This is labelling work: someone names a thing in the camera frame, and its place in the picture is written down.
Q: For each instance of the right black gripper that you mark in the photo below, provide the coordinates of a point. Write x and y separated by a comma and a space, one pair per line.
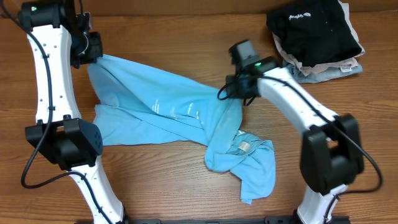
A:
235, 92

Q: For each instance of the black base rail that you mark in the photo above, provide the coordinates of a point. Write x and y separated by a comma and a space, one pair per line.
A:
211, 221

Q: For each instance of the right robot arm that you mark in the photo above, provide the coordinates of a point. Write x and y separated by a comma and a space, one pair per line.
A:
330, 159

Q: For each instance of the black folded shirt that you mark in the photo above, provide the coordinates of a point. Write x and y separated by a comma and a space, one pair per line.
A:
314, 31

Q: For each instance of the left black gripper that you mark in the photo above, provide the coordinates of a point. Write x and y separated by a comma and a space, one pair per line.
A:
94, 50

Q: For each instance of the beige folded shirt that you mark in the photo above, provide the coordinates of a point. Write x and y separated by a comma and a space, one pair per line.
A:
314, 69

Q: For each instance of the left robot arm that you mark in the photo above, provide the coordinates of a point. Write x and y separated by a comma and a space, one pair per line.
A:
62, 39

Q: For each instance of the brown cardboard backboard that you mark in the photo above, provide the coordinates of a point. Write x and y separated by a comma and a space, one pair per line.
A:
198, 7

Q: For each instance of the light blue t-shirt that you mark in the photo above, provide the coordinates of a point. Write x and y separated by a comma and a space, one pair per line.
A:
140, 104

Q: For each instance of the grey-blue folded shirt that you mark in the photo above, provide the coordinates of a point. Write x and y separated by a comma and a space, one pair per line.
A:
329, 74

